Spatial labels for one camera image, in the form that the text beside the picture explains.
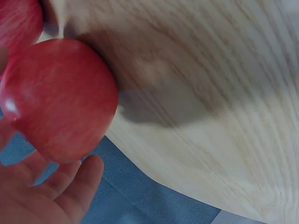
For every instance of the person's left hand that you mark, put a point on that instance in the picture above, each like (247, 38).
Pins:
(28, 200)

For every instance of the large red apple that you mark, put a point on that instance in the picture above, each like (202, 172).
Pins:
(60, 100)

